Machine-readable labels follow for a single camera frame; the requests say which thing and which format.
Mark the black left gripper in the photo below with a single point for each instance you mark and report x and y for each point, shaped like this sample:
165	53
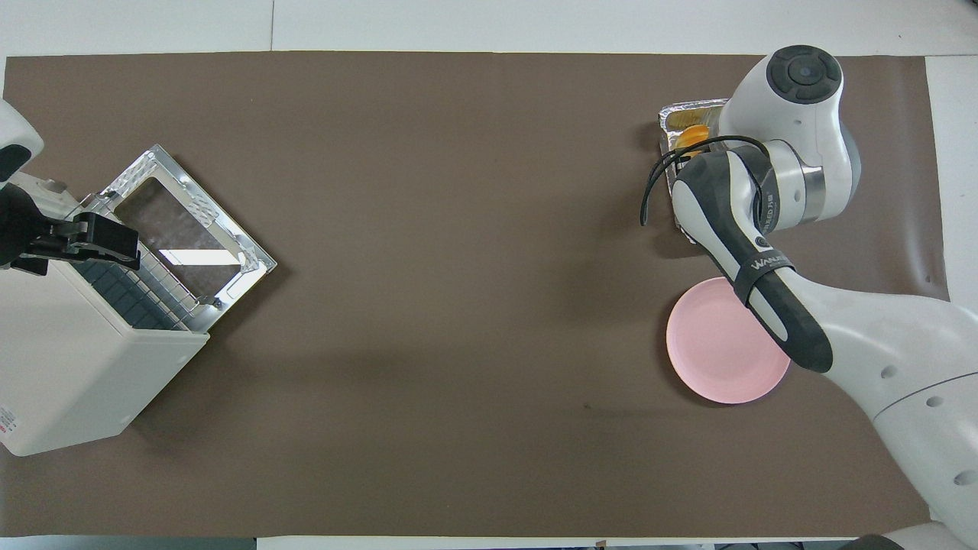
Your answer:
19	225

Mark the aluminium foil tray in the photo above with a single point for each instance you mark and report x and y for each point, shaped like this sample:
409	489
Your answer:
672	122

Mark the golden sliced bread loaf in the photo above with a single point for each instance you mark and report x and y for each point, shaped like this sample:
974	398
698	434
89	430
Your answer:
694	137

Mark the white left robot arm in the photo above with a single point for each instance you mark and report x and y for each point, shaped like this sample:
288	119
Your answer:
15	130

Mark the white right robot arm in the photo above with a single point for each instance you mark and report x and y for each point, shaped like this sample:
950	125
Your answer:
795	114

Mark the cream toaster oven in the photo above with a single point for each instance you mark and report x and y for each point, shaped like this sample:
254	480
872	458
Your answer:
69	367

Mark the glass oven door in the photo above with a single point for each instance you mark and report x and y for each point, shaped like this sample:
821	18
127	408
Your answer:
183	229

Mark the brown table mat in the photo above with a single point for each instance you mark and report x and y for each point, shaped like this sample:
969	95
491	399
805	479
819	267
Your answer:
458	344

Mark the pink round plate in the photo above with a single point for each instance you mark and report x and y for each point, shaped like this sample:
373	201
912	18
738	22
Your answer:
710	359

